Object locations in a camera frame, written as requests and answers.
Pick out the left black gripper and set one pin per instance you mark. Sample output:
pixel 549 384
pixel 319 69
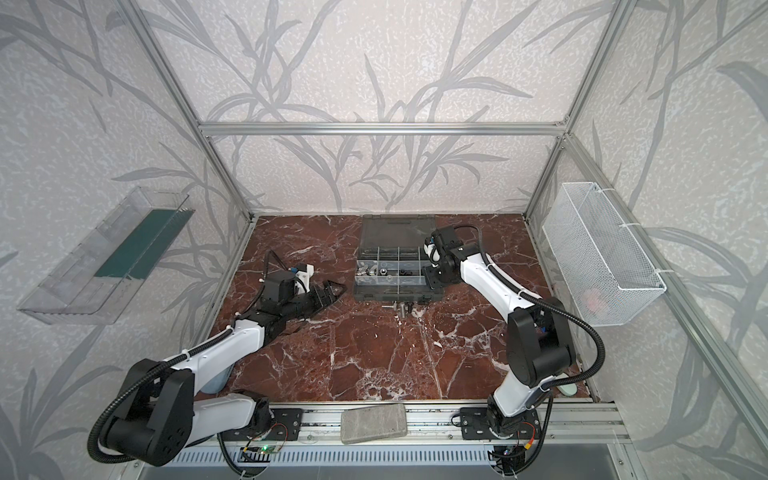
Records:
pixel 315 297

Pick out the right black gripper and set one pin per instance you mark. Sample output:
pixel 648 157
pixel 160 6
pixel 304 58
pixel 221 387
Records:
pixel 434 271

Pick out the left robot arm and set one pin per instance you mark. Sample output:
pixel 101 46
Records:
pixel 157 413

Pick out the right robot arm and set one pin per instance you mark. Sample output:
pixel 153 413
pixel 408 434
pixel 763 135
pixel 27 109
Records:
pixel 539 340

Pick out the clear compartment organizer box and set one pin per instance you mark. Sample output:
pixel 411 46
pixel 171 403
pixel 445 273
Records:
pixel 391 260

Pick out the grey stone block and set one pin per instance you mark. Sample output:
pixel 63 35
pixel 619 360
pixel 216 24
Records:
pixel 379 422

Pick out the pink object in basket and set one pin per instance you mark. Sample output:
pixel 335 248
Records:
pixel 595 303

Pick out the pale green soap bar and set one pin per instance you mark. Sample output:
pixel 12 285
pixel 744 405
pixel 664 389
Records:
pixel 568 390

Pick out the white ventilation grille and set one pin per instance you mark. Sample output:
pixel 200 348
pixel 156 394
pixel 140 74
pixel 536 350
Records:
pixel 397 455

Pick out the green mat on shelf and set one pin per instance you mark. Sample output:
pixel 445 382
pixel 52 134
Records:
pixel 139 253

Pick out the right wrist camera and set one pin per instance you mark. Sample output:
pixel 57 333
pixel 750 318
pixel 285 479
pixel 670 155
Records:
pixel 431 250

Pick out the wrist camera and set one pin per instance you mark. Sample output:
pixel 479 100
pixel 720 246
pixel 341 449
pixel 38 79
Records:
pixel 303 273
pixel 431 250

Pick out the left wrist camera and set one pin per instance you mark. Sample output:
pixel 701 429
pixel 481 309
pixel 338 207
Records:
pixel 303 273

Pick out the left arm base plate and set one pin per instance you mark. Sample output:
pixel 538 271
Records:
pixel 286 425

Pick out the white wire mesh basket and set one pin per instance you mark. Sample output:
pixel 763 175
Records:
pixel 595 248

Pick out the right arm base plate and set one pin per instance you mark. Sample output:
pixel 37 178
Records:
pixel 476 423

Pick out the clear acrylic wall shelf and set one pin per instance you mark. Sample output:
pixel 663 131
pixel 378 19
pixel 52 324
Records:
pixel 71 294

